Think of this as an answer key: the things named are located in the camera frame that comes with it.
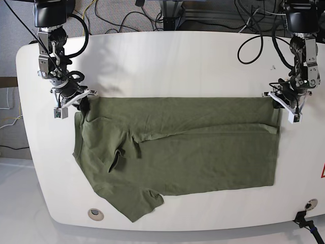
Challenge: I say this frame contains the red warning triangle sticker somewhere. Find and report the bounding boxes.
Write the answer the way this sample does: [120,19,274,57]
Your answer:
[321,165,325,178]

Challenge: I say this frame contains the right table cable grommet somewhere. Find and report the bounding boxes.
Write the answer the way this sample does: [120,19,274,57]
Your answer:
[305,199,318,211]

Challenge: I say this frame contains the black looped cable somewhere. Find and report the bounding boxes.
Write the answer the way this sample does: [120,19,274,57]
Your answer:
[237,5,265,65]

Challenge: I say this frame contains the left table cable grommet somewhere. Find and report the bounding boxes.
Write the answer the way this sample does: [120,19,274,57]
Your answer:
[88,208,104,221]

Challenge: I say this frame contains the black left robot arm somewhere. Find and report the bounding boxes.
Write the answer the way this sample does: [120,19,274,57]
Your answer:
[265,1,320,122]

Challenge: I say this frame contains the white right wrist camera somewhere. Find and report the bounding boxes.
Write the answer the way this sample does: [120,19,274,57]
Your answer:
[54,107,69,119]

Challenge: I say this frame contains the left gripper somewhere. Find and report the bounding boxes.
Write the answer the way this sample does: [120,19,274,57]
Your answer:
[262,81,312,113]

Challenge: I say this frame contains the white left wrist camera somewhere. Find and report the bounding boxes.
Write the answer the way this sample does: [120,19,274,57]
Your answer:
[288,112,303,124]

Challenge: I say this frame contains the yellow floor cable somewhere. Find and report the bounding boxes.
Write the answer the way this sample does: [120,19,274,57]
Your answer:
[81,0,97,18]

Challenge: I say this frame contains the black metal frame post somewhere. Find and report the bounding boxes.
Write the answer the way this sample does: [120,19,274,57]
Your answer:
[159,1,183,31]

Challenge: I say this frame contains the black clamp with cable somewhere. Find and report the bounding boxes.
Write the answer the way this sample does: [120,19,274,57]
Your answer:
[293,210,324,244]

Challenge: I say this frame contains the table cable grommet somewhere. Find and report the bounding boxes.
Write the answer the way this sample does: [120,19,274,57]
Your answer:
[88,208,104,221]
[305,199,318,211]

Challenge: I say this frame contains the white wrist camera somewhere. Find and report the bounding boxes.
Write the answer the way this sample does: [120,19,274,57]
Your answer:
[54,107,69,119]
[288,112,303,124]

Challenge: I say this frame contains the olive green T-shirt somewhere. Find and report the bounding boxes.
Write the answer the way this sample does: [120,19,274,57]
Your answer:
[73,97,281,222]

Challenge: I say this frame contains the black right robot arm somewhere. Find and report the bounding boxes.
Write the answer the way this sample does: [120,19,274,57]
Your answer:
[34,1,96,119]

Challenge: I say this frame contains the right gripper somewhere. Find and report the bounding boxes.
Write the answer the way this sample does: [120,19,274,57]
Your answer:
[50,76,97,121]

